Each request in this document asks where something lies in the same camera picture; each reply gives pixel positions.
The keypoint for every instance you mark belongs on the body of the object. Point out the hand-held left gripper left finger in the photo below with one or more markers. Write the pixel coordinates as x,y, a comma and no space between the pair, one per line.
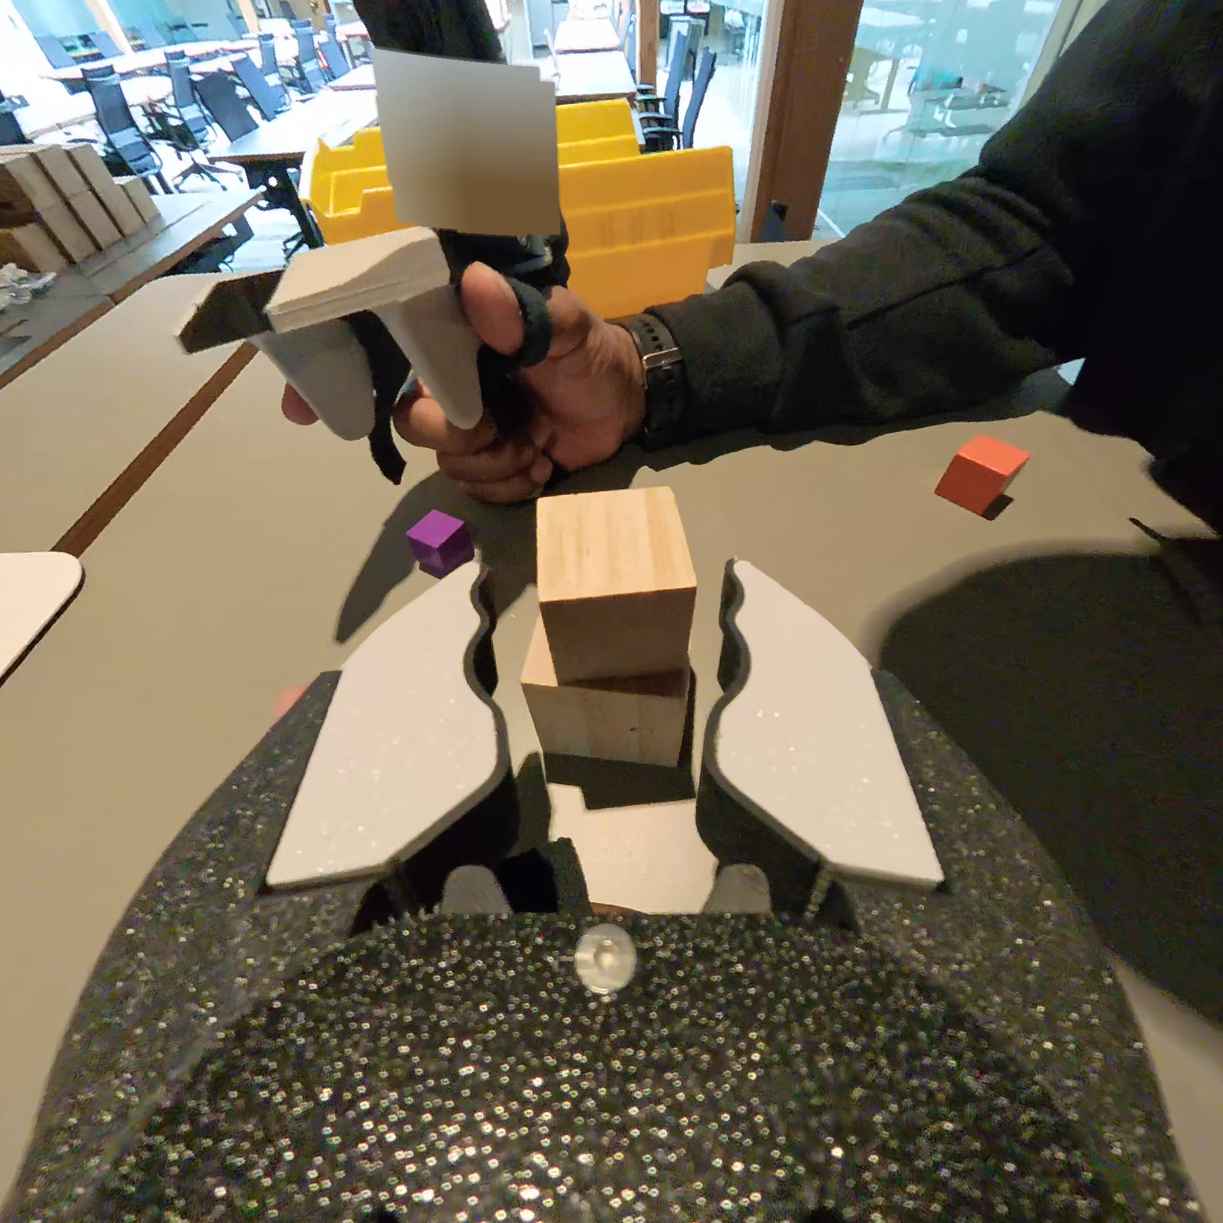
392,765

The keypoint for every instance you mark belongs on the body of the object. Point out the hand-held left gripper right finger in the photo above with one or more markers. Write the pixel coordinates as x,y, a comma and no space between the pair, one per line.
822,765

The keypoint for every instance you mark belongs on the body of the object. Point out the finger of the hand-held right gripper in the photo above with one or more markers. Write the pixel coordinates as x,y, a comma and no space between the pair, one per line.
225,321
363,277

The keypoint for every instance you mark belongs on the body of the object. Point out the purple cube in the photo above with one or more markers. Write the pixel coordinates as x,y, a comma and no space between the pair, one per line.
437,535

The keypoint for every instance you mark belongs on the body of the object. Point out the large wooden cube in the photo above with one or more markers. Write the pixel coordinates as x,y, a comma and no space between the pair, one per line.
602,727

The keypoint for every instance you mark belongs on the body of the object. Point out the large yellow bin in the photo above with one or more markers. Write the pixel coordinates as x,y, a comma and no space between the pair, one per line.
650,229

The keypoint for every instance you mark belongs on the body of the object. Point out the medium wooden cube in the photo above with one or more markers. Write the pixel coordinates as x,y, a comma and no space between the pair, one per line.
612,574

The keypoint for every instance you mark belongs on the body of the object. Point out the red cube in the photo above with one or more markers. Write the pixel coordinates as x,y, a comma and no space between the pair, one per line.
975,474

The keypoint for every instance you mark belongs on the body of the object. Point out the cardboard boxes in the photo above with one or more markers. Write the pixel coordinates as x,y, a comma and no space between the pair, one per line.
76,201

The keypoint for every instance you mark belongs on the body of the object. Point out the crumpled white plastic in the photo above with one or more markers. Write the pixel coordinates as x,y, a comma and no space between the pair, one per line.
24,284

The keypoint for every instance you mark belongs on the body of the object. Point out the black wristwatch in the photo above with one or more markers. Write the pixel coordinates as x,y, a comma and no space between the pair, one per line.
665,382

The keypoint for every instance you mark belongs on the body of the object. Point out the group of black office chairs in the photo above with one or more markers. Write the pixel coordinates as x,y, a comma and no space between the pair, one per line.
116,115

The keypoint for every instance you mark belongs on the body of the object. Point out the white document stand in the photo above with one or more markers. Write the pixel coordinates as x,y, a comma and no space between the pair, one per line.
34,602

